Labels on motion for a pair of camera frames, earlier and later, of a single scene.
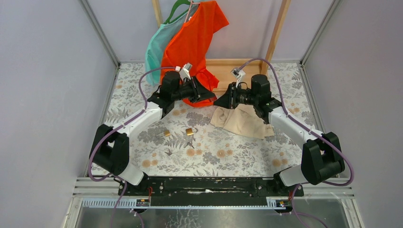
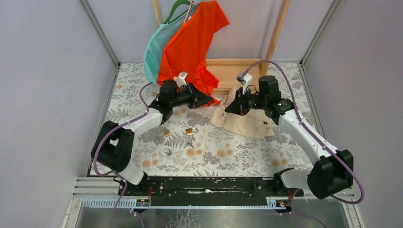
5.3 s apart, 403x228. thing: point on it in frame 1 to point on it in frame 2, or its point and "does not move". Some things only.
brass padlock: [166, 133] does not move
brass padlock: [191, 131] does not move
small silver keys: [169, 153] does not move
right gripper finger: [225, 100] to [236, 107]
